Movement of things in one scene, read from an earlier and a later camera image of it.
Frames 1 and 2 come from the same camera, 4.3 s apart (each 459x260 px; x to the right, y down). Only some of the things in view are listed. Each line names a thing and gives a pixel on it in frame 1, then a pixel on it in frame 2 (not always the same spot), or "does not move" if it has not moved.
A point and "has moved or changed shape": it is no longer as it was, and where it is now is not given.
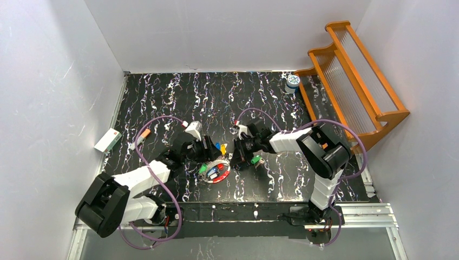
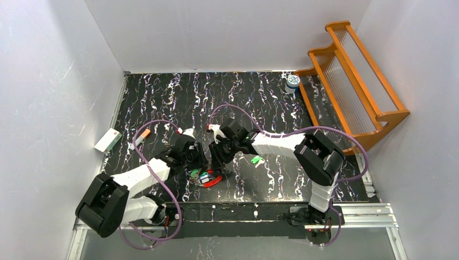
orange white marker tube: x=145 y=134 does not move
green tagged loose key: x=257 y=160 does not move
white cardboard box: x=105 y=144 does not move
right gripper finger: x=238 y=156 to x=218 y=155
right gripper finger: x=250 y=154 to x=229 y=156
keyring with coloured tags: x=216 y=170 has moved or changed shape
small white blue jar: x=293 y=83 does not move
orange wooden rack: x=345 y=86 does not move
